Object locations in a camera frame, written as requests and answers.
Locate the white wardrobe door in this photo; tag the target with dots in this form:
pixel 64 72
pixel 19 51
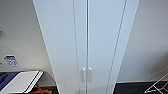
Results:
pixel 110 46
pixel 63 46

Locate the white wardrobe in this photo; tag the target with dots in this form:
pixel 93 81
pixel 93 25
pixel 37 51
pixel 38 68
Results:
pixel 63 26

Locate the blue white wall sticker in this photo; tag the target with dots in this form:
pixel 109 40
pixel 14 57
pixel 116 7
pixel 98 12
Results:
pixel 12 61

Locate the white wall sign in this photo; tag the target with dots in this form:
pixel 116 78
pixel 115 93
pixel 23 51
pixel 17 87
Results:
pixel 1 64

